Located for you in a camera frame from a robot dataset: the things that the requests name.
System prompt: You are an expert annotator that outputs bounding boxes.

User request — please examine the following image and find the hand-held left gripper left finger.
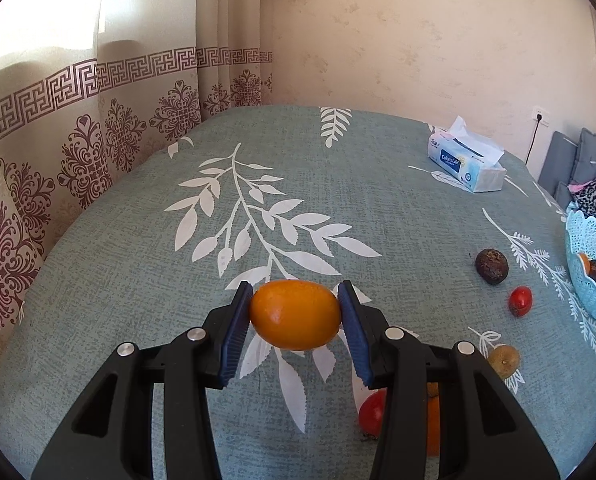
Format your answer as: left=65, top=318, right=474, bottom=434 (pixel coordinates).
left=30, top=280, right=255, bottom=480

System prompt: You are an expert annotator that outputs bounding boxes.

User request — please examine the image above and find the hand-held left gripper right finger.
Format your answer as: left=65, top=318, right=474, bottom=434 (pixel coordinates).
left=337, top=279, right=561, bottom=480

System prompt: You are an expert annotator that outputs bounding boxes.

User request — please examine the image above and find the large orange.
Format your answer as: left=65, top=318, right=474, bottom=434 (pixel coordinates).
left=250, top=280, right=343, bottom=352

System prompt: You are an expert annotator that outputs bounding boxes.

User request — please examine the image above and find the red tomato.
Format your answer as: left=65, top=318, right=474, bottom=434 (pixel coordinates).
left=508, top=286, right=534, bottom=318
left=358, top=390, right=389, bottom=438

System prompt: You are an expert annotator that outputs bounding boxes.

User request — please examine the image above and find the light blue plastic basket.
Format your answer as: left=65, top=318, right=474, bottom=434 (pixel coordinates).
left=564, top=201, right=596, bottom=330

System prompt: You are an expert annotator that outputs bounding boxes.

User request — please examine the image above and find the white blue tissue pack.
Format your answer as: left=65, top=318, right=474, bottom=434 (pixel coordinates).
left=426, top=116, right=508, bottom=194

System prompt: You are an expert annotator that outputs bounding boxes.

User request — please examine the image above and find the beige patterned curtain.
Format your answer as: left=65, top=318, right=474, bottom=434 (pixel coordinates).
left=0, top=0, right=276, bottom=411

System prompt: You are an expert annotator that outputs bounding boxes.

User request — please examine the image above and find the black power cable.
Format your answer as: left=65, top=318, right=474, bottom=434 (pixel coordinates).
left=525, top=120, right=541, bottom=166

